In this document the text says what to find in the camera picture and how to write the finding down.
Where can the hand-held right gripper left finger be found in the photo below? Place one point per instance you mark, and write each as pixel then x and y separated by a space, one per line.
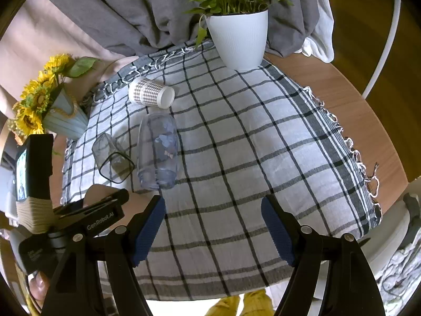
pixel 149 230

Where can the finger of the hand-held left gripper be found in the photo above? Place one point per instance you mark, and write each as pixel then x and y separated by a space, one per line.
pixel 110 199

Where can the green plant in white pot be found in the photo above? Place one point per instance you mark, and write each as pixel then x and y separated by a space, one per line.
pixel 238 36

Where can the beige curtain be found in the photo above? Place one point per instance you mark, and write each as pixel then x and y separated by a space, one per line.
pixel 65 39

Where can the clear blue plastic bottle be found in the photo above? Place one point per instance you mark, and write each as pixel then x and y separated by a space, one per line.
pixel 158 151

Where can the grey curtain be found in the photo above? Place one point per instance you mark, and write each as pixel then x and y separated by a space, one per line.
pixel 148 10

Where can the sunflowers in blue vase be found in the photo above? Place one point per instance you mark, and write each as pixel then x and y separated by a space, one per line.
pixel 57 112

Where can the black and white checkered tablecloth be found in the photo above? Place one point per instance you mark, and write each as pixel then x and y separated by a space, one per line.
pixel 250 158

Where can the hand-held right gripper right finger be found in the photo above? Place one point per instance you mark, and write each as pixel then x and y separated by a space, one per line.
pixel 278 230

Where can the small black-rimmed clear glass cup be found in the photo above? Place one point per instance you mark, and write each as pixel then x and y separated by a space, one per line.
pixel 110 158

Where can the yellow slipper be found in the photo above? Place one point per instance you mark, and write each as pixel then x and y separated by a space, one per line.
pixel 258 302
pixel 225 306

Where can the checkered paper cup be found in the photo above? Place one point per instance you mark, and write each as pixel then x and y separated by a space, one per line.
pixel 151 92

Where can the person's left hand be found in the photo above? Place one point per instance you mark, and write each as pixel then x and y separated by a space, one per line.
pixel 38 286

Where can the white metal pole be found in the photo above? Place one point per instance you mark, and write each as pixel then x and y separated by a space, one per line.
pixel 386 36

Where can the white cloth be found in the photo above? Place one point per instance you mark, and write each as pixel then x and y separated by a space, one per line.
pixel 320 23

